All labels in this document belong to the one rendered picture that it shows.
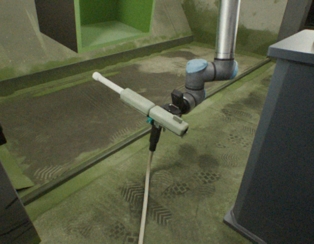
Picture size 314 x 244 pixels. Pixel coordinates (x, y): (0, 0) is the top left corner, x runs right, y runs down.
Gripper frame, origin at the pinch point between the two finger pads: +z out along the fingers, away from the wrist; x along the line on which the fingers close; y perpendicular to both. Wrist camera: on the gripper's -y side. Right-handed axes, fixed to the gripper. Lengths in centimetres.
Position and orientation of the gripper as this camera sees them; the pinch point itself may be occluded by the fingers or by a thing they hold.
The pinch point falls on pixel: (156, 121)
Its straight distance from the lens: 83.1
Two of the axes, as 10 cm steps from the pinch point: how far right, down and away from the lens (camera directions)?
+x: -7.8, -5.0, 3.6
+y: -1.8, 7.5, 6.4
